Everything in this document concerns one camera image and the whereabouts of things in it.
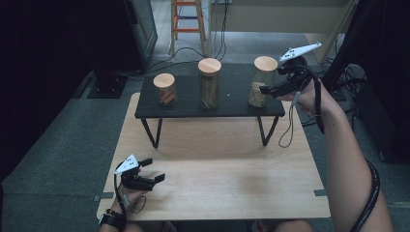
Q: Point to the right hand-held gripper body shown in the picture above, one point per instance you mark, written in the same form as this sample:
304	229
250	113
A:
298	75

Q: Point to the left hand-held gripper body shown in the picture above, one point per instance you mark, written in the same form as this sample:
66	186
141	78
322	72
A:
129	164

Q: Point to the glass jar with grains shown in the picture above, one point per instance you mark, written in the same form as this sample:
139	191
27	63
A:
257	93

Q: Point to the black shelf with metal legs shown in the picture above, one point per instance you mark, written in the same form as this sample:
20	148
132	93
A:
238	106

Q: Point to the tall glass jar with leaves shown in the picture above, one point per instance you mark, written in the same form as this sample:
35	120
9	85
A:
209	87

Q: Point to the person's right hand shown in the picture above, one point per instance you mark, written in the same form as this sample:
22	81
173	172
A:
307	98

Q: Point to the person's left hand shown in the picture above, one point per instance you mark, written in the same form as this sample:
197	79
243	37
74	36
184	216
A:
132	197

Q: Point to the grey tape piece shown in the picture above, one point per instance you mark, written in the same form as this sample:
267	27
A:
320	192
103	196

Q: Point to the person's left knee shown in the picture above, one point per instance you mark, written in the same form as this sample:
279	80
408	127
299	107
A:
148	227

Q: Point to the person's knee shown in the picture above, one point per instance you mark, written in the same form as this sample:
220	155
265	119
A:
148	227
293	226

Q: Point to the beige desk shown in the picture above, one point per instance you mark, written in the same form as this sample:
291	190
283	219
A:
257	19

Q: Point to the black stand column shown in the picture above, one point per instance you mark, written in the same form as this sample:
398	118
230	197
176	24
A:
351	38

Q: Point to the black case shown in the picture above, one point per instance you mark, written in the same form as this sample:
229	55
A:
377	122

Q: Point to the wooden step ladder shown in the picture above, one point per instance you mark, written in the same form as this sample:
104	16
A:
188	30

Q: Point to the small reddish item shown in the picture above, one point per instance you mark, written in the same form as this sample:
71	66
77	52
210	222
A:
258	226

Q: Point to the dark upright monitor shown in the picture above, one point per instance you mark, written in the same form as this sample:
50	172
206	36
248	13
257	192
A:
143	29

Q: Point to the person's right knee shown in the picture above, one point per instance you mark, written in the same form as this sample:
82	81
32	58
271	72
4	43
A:
293	226

